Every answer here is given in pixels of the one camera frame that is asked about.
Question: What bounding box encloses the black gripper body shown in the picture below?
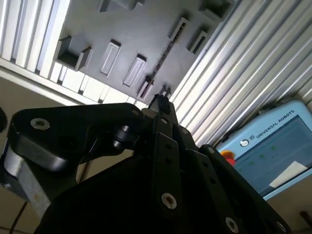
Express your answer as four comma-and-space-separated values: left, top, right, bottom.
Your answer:
34, 155, 221, 234

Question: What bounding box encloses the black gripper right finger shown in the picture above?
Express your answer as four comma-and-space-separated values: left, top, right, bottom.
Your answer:
162, 95, 293, 234

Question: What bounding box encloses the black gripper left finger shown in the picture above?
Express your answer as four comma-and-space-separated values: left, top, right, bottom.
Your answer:
7, 94, 185, 217

